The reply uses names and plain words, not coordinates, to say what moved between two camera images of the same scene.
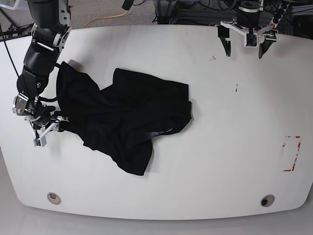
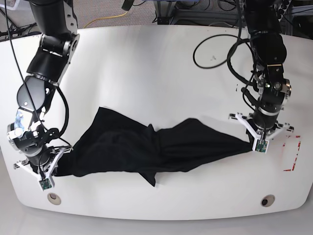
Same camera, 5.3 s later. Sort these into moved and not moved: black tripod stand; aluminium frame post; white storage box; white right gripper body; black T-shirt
Moved: white right gripper body; black T-shirt
Not moved: aluminium frame post; black tripod stand; white storage box
